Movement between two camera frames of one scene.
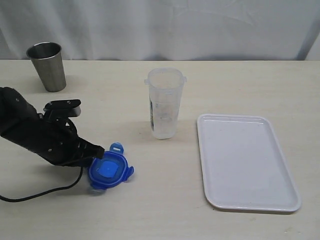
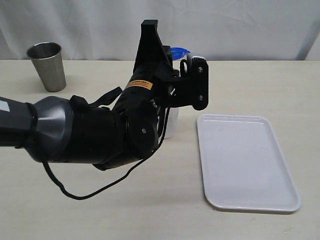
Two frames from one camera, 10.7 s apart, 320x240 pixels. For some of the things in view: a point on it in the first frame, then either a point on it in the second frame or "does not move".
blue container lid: [112, 169] → [177, 53]
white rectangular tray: [243, 166] does not move
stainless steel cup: [48, 58] does not move
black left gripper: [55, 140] → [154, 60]
